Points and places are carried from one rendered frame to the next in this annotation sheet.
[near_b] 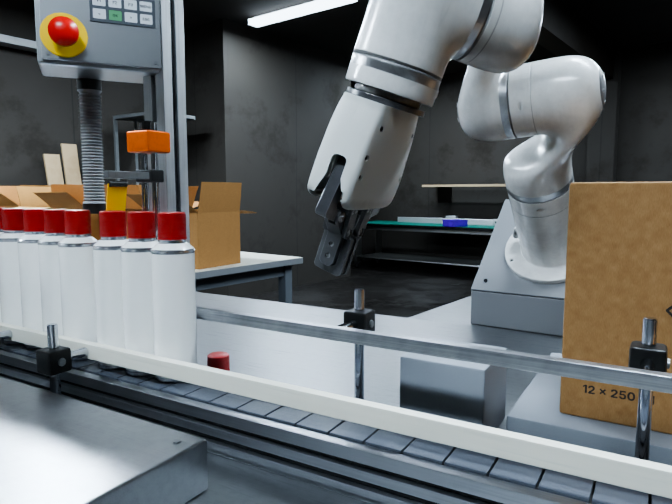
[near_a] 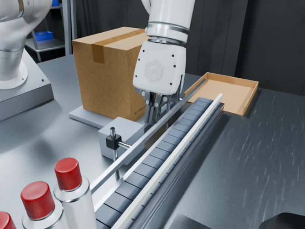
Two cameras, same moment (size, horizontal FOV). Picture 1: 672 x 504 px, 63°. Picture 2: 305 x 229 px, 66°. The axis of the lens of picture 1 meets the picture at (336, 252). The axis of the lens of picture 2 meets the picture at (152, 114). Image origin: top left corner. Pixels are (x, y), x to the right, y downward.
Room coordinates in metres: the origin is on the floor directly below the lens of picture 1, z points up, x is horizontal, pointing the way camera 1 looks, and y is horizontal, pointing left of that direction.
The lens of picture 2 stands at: (0.55, 0.45, 1.31)
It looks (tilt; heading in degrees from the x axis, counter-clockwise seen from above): 30 degrees down; 270
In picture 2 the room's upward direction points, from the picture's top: straight up
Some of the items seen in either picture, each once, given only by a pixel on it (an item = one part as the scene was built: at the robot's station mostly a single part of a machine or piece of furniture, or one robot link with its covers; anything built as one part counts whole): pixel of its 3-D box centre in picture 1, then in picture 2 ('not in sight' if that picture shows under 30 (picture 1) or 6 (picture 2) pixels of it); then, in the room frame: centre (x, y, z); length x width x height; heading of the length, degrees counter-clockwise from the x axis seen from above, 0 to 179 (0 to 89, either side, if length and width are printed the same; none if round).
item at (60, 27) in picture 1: (63, 32); not in sight; (0.78, 0.37, 1.32); 0.04 x 0.03 x 0.04; 114
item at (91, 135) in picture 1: (92, 147); not in sight; (0.90, 0.39, 1.18); 0.04 x 0.04 x 0.21
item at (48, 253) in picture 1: (60, 280); not in sight; (0.79, 0.40, 0.98); 0.05 x 0.05 x 0.20
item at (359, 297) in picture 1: (351, 361); (122, 156); (0.63, -0.02, 0.91); 0.07 x 0.03 x 0.17; 149
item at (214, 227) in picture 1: (192, 223); not in sight; (2.58, 0.67, 0.97); 0.51 x 0.42 x 0.37; 148
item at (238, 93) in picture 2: not in sight; (222, 91); (0.22, -0.56, 0.85); 0.30 x 0.26 x 0.04; 59
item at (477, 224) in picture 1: (429, 244); not in sight; (7.65, -1.30, 0.39); 2.27 x 0.86 x 0.78; 52
